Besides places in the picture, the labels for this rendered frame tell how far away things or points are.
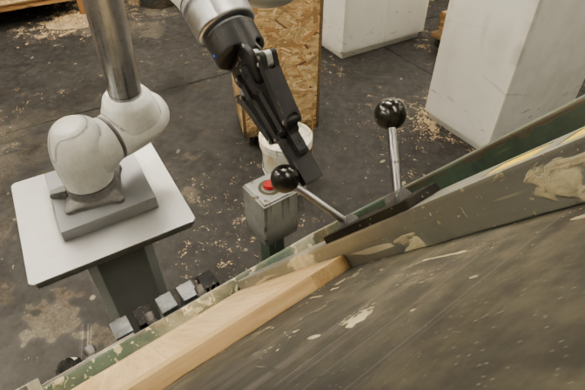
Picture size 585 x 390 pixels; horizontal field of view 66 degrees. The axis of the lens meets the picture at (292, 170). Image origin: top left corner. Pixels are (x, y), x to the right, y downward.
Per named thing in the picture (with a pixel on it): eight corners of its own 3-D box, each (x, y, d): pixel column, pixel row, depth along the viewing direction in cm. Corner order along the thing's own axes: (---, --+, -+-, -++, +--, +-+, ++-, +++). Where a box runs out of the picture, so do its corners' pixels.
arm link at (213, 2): (231, 12, 69) (249, 43, 68) (177, 26, 65) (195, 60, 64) (245, -31, 61) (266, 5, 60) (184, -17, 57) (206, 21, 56)
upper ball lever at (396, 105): (405, 215, 50) (393, 109, 55) (425, 206, 47) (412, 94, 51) (375, 212, 49) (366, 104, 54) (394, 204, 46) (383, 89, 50)
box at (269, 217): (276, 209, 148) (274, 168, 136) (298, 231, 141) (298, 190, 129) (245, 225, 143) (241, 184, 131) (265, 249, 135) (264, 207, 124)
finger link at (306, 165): (296, 131, 61) (298, 130, 60) (321, 177, 60) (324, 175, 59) (278, 139, 59) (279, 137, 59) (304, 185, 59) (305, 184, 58)
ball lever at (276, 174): (354, 219, 62) (275, 164, 60) (367, 213, 58) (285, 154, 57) (342, 243, 60) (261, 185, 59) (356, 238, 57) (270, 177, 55)
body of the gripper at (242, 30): (259, 6, 60) (293, 64, 59) (244, 43, 68) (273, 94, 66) (210, 19, 57) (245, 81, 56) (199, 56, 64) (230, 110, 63)
